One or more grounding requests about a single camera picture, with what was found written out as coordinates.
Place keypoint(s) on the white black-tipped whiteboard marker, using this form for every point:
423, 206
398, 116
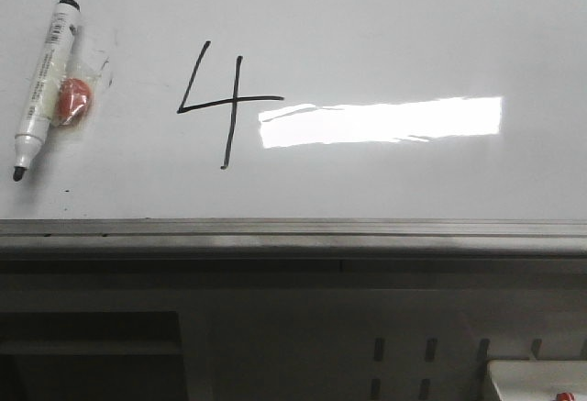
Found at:
45, 85

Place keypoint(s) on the white perforated pegboard panel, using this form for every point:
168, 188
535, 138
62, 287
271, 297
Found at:
278, 345

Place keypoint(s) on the red item in bin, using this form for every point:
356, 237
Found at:
565, 396

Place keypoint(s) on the white whiteboard with aluminium frame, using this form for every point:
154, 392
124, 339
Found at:
304, 127

